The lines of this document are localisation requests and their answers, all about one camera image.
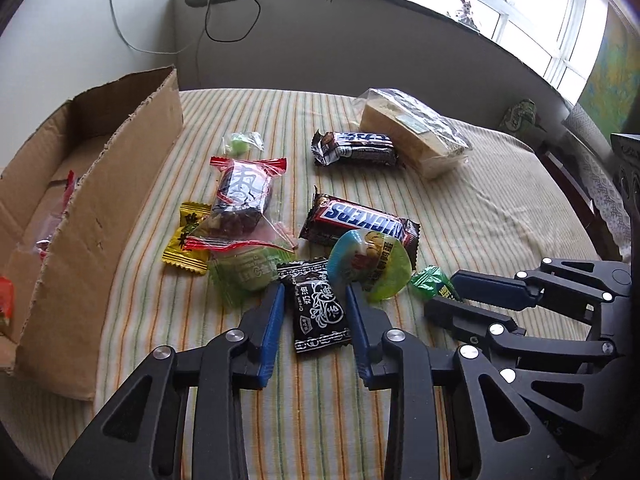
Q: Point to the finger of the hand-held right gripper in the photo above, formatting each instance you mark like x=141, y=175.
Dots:
x=490, y=287
x=465, y=317

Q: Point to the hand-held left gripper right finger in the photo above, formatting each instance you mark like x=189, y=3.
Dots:
x=357, y=332

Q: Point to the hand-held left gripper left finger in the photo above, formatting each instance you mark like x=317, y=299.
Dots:
x=270, y=332

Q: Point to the black candy packet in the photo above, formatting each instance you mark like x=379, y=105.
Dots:
x=317, y=315

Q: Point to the small green candy packet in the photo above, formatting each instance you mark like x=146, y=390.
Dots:
x=430, y=285

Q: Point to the green jelly cup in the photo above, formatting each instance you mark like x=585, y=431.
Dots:
x=245, y=275

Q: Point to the jelly cup with colourful lid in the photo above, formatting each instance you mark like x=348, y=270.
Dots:
x=370, y=265

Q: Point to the brown chocolate bar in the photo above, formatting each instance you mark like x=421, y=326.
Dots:
x=360, y=220

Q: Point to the yellow candy packet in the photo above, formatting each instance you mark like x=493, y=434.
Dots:
x=182, y=245

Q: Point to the small dark chocolate bar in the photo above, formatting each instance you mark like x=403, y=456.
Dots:
x=355, y=150

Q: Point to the brown cardboard box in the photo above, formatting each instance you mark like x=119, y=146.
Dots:
x=125, y=210

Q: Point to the white lace cloth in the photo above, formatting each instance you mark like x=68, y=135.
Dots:
x=600, y=185

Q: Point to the green printed bag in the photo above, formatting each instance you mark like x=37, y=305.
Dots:
x=520, y=115

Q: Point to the bread in clear wrap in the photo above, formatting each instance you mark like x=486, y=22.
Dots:
x=405, y=130

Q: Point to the black device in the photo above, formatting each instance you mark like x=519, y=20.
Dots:
x=625, y=160

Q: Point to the clear wrapped green candy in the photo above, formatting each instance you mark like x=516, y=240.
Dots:
x=240, y=145

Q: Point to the dark wooden bed frame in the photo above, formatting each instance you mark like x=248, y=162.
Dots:
x=570, y=185

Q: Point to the green yellow wall picture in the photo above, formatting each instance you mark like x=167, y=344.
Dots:
x=615, y=75

